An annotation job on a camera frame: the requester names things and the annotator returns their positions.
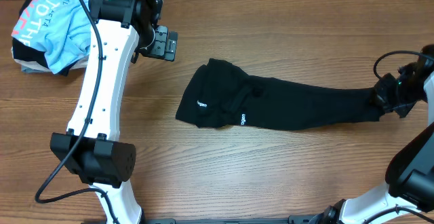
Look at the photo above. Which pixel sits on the black polo shirt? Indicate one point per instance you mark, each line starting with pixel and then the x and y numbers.
pixel 221 94

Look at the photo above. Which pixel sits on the light blue printed t-shirt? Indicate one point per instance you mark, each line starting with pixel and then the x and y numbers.
pixel 48 25

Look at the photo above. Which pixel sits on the grey folded garment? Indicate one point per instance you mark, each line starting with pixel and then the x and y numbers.
pixel 35 67

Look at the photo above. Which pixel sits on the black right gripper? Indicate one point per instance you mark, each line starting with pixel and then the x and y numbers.
pixel 381 94

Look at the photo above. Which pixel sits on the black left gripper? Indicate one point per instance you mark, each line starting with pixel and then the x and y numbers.
pixel 162 44

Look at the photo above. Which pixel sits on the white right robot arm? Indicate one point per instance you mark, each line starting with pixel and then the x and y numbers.
pixel 408 186

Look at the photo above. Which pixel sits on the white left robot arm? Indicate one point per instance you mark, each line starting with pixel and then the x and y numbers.
pixel 121 31

